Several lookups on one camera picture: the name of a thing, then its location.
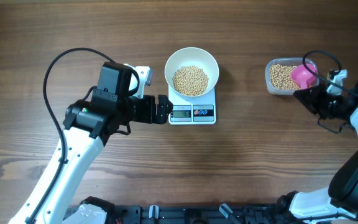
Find soybeans in white bowl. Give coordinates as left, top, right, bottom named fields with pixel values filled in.
left=172, top=65, right=209, bottom=96

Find pile of soybeans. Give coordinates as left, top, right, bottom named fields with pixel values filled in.
left=270, top=64, right=300, bottom=90

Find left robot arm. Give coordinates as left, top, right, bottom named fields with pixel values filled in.
left=10, top=62, right=173, bottom=223

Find clear plastic container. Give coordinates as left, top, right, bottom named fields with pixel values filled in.
left=265, top=57, right=302, bottom=95

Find white digital kitchen scale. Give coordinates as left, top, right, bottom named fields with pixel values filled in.
left=168, top=87, right=216, bottom=125

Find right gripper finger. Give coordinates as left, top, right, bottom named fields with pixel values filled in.
left=293, top=91, right=318, bottom=114
left=296, top=84, right=326, bottom=97

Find white bowl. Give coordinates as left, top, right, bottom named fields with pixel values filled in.
left=164, top=47, right=219, bottom=97

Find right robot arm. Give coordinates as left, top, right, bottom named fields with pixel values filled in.
left=288, top=81, right=358, bottom=223

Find pink plastic scoop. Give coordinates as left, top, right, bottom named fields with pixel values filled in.
left=290, top=63, right=316, bottom=90

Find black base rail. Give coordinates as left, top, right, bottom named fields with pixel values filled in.
left=63, top=203, right=291, bottom=224

